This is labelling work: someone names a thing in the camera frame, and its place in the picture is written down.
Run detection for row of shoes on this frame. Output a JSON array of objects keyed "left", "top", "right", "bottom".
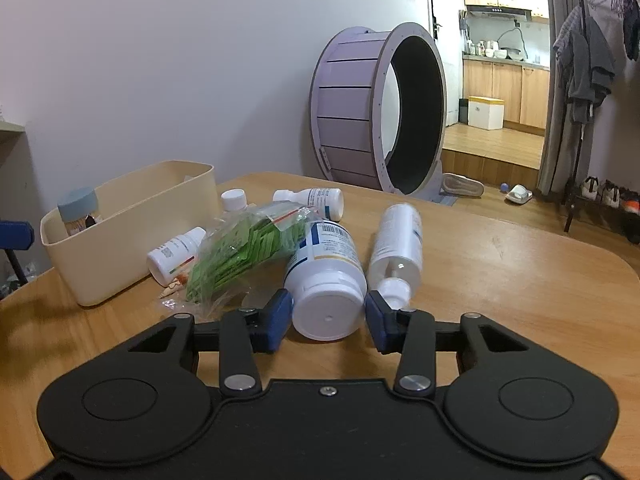
[{"left": 580, "top": 176, "right": 640, "bottom": 241}]

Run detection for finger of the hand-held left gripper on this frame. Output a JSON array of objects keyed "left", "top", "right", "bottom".
[{"left": 0, "top": 221, "right": 35, "bottom": 285}]

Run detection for black clothes rack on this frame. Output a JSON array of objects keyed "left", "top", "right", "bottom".
[{"left": 564, "top": 0, "right": 640, "bottom": 246}]

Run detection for wooden kitchen base cabinets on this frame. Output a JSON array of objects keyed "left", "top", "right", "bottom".
[{"left": 462, "top": 58, "right": 551, "bottom": 129}]

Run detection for white bottle blue yellow label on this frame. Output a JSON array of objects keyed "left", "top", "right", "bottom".
[{"left": 283, "top": 219, "right": 368, "bottom": 342}]

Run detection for bag of green sachets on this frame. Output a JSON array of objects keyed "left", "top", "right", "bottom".
[{"left": 160, "top": 202, "right": 321, "bottom": 321}]

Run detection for wooden desk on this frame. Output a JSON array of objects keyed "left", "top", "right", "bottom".
[{"left": 0, "top": 172, "right": 640, "bottom": 480}]

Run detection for cone-shaped printed packet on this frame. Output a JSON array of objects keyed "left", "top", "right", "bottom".
[{"left": 159, "top": 275, "right": 188, "bottom": 301}]

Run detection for cotton swab container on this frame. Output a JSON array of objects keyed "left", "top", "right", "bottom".
[{"left": 56, "top": 186, "right": 101, "bottom": 237}]

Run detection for white spray bottle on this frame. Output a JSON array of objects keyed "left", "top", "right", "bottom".
[{"left": 369, "top": 203, "right": 424, "bottom": 313}]

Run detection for grey slipper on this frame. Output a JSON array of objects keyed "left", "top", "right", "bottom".
[{"left": 440, "top": 173, "right": 485, "bottom": 197}]

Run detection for cream plastic storage basket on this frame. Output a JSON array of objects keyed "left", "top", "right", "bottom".
[{"left": 40, "top": 160, "right": 218, "bottom": 308}]

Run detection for group of white dishes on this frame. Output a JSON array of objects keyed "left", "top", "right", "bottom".
[{"left": 467, "top": 39, "right": 526, "bottom": 61}]

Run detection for white foam box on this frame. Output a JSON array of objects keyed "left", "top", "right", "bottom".
[{"left": 468, "top": 96, "right": 505, "bottom": 131}]

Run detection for purple cat exercise wheel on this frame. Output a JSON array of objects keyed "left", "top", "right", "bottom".
[{"left": 307, "top": 22, "right": 447, "bottom": 198}]

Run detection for grey curtain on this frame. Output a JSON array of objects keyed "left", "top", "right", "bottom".
[{"left": 537, "top": 0, "right": 581, "bottom": 196}]

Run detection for range hood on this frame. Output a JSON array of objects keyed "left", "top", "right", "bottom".
[{"left": 465, "top": 5, "right": 532, "bottom": 22}]

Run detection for white narrow-cap bottle blue label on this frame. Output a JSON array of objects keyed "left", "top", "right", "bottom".
[{"left": 273, "top": 187, "right": 345, "bottom": 222}]

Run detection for dark hanging shorts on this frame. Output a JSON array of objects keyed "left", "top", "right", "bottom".
[{"left": 622, "top": 6, "right": 640, "bottom": 62}]

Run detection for grey hanging shirt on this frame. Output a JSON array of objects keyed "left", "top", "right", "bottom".
[{"left": 567, "top": 15, "right": 617, "bottom": 123}]

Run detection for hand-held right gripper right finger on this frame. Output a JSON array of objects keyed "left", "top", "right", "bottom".
[{"left": 365, "top": 290, "right": 532, "bottom": 400}]

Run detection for plaid hanging shirt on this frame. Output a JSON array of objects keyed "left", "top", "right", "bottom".
[{"left": 552, "top": 7, "right": 583, "bottom": 106}]

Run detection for small white capped bottle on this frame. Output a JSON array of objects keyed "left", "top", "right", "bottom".
[{"left": 221, "top": 188, "right": 247, "bottom": 213}]

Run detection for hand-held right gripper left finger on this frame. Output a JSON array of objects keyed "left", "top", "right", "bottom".
[{"left": 125, "top": 289, "right": 294, "bottom": 397}]

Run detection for small white striped-label bottle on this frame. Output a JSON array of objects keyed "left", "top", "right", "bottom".
[{"left": 146, "top": 227, "right": 207, "bottom": 287}]

